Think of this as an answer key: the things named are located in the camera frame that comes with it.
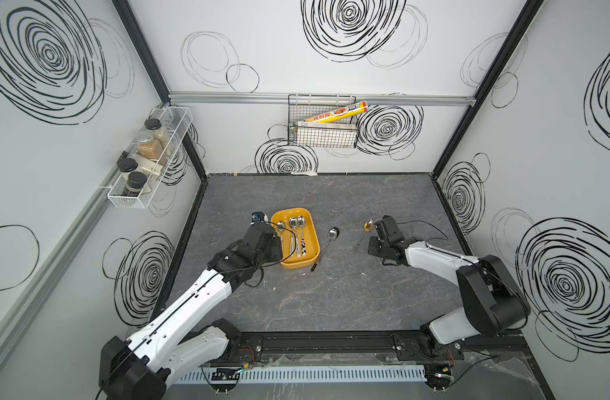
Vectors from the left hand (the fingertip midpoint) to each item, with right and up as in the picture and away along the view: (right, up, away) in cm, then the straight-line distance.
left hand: (274, 242), depth 78 cm
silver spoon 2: (+5, +3, +23) cm, 24 cm away
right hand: (+36, -4, +14) cm, 39 cm away
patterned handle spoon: (+8, +4, +23) cm, 25 cm away
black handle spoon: (+20, 0, +20) cm, 29 cm away
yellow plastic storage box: (+11, -1, +18) cm, 22 cm away
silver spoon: (0, +2, +20) cm, 21 cm away
